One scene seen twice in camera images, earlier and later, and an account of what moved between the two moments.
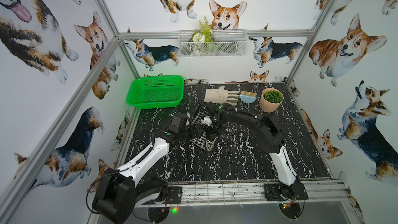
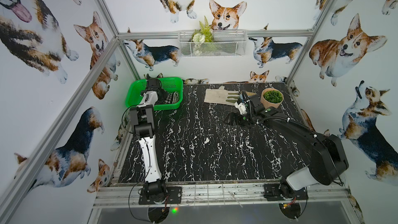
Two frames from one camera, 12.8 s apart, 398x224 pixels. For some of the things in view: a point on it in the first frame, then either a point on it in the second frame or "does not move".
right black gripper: x=217 y=131 to x=237 y=115
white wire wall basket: x=226 y=43 does not move
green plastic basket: x=154 y=92 does not move
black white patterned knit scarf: x=198 y=140 to x=172 y=98
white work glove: x=221 y=96 does not move
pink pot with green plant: x=271 y=99 does not move
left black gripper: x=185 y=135 to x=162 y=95
